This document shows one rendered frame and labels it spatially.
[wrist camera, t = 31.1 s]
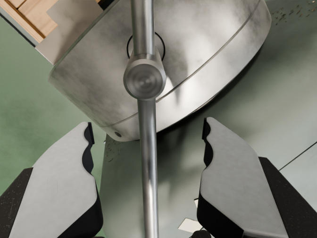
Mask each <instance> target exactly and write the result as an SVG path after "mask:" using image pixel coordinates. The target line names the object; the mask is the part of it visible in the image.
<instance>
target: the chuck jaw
mask: <svg viewBox="0 0 317 238"><path fill-rule="evenodd" d="M102 12H103V9H102V8H101V7H100V6H99V4H98V3H97V2H96V0H58V1H57V2H56V3H55V4H54V5H53V6H52V7H51V8H50V9H48V10H47V11H46V13H47V15H49V16H50V18H51V19H53V21H54V22H56V24H58V26H57V27H56V28H55V29H54V30H53V31H52V32H51V33H50V34H49V35H48V36H47V37H46V38H44V39H43V40H42V41H41V42H40V43H39V44H38V45H37V46H36V47H35V49H36V50H37V51H38V52H39V53H40V54H41V55H42V56H44V57H45V58H46V59H47V60H48V61H49V62H50V63H51V64H52V65H54V66H55V65H56V63H57V62H58V61H59V59H60V58H61V57H62V56H63V55H64V53H65V52H66V51H67V50H68V49H69V48H70V46H71V45H72V44H73V43H74V42H75V41H76V40H77V39H78V37H79V36H80V35H81V34H82V33H83V32H84V31H85V30H86V29H87V28H88V27H89V26H90V25H91V24H92V22H93V21H94V20H95V19H96V18H97V17H98V16H99V15H100V14H101V13H102Z"/></svg>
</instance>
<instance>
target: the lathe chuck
mask: <svg viewBox="0 0 317 238"><path fill-rule="evenodd" d="M258 1H259V0H154V32H156V33H157V34H158V35H159V36H160V38H161V40H162V41H163V44H164V56H163V59H162V60H161V61H162V64H163V68H164V71H165V74H166V86H165V89H164V91H163V92H162V93H161V95H159V96H158V97H157V98H156V101H157V100H159V99H160V98H162V97H163V96H165V95H166V94H167V93H169V92H170V91H172V90H173V89H174V88H176V87H177V86H178V85H180V84H181V83H182V82H183V81H184V80H186V79H187V78H188V77H190V76H191V75H192V74H193V73H194V72H196V71H197V70H198V69H199V68H200V67H202V66H203V65H204V64H205V63H206V62H207V61H208V60H209V59H211V58H212V57H213V56H214V55H215V54H216V53H217V52H218V51H219V50H220V49H221V48H222V47H223V46H224V45H225V44H226V43H227V42H228V41H229V40H230V39H231V38H232V37H233V36H234V35H235V34H236V32H237V31H238V30H239V29H240V28H241V27H242V25H243V24H244V23H245V22H246V20H247V19H248V18H249V16H250V15H251V13H252V12H253V10H254V9H255V7H256V5H257V3H258ZM132 35H133V32H132V18H131V5H130V0H114V1H113V2H112V3H111V4H110V5H109V6H108V7H107V8H106V9H105V10H104V11H103V12H102V13H101V14H100V15H99V16H98V17H97V18H96V19H95V20H94V21H93V22H92V24H91V25H90V26H89V27H88V28H87V29H86V30H85V31H84V32H83V33H82V34H81V35H80V36H79V37H78V39H77V40H76V41H75V42H74V43H73V44H72V45H71V46H70V48H69V49H68V50H67V51H66V52H65V53H64V55H63V56H62V57H61V58H60V59H59V61H58V62H57V63H56V65H55V66H54V67H53V69H52V70H51V72H50V73H49V75H48V82H49V83H50V84H51V85H52V86H53V87H55V88H56V89H57V90H58V91H59V92H60V93H61V94H63V95H64V96H65V97H66V98H67V99H68V100H70V102H71V103H73V104H74V105H75V106H76V107H77V108H78V109H79V110H81V111H82V112H83V113H84V114H85V115H86V116H87V117H89V118H90V119H91V120H92V121H93V122H94V123H95V124H97V125H98V126H108V125H112V124H115V123H118V122H120V121H123V120H125V119H127V118H129V117H131V116H133V115H134V114H136V113H138V104H137V99H135V98H133V97H132V96H131V95H130V94H129V93H128V92H127V91H126V89H125V87H124V83H123V76H124V72H125V69H126V66H127V64H128V61H129V59H130V58H129V56H128V51H127V47H128V43H129V40H130V39H131V37H132Z"/></svg>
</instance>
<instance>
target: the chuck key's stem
mask: <svg viewBox="0 0 317 238"><path fill-rule="evenodd" d="M123 83H124V87H125V89H126V91H127V92H128V93H129V94H130V95H131V96H132V97H133V98H135V99H138V100H141V101H149V100H153V99H155V98H157V97H158V96H159V95H161V93H162V92H163V91H164V89H165V86H166V74H165V71H164V68H163V64H162V61H161V57H160V54H159V51H158V49H157V47H156V46H155V55H152V54H138V55H134V51H132V53H131V56H130V59H129V61H128V64H127V66H126V69H125V72H124V76H123Z"/></svg>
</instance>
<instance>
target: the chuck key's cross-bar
mask: <svg viewBox="0 0 317 238"><path fill-rule="evenodd" d="M130 5H131V18H132V32H133V51H134V55H138V54H152V55H155V32H154V0H130ZM137 104H138V118H139V132H140V149H141V168H142V195H143V214H144V233H145V238H159V204H158V168H157V132H156V98H155V99H153V100H149V101H141V100H137Z"/></svg>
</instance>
